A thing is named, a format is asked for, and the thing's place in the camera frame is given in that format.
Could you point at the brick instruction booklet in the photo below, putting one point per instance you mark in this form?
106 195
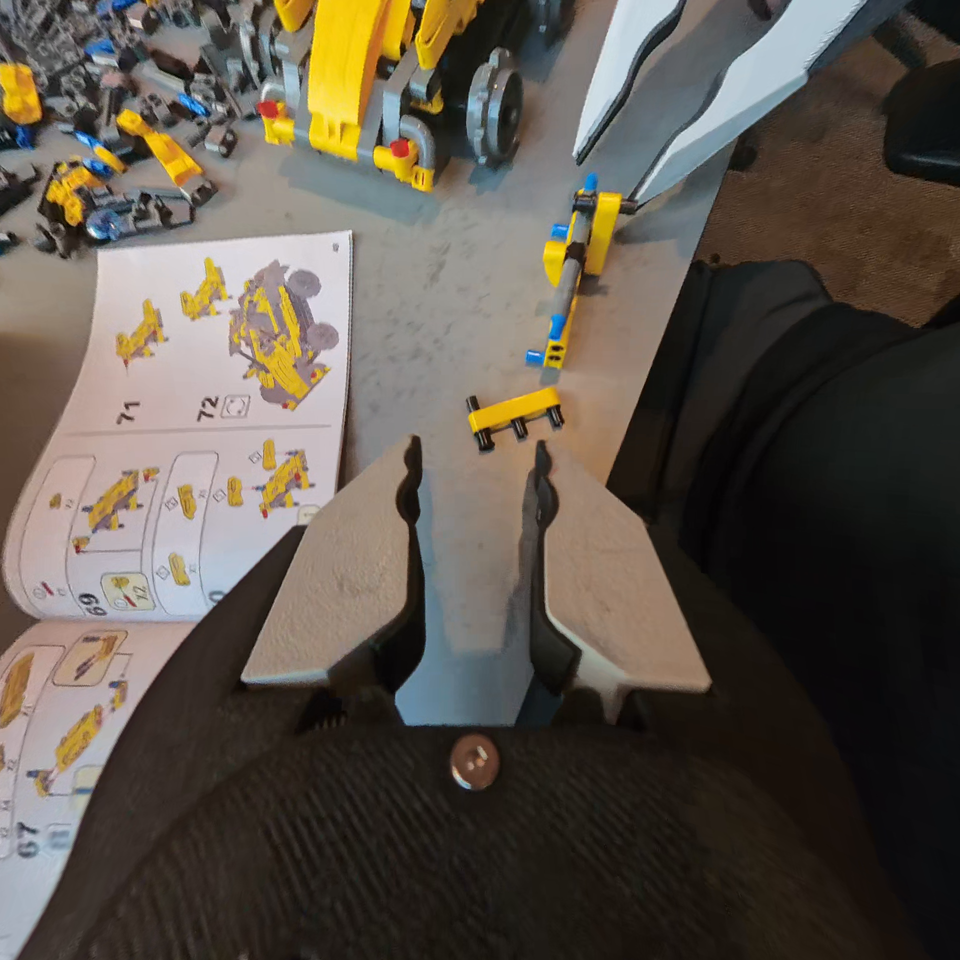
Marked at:
225 450

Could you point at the pile of loose brick pieces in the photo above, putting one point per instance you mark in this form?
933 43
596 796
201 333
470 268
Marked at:
97 150

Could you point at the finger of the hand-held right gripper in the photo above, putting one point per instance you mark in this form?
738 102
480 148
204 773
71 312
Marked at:
626 52
765 67

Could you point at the grey desk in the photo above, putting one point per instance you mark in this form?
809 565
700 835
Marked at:
450 300

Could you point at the black swivel chair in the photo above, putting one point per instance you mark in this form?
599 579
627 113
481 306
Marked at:
922 127

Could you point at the yellow grey brick vehicle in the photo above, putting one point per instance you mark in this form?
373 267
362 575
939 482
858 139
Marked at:
345 75

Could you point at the yellow panel with grey axle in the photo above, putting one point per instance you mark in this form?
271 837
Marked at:
566 300

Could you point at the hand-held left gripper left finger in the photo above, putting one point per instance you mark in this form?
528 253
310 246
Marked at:
345 592

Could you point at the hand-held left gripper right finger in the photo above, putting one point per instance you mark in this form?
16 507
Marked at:
615 600

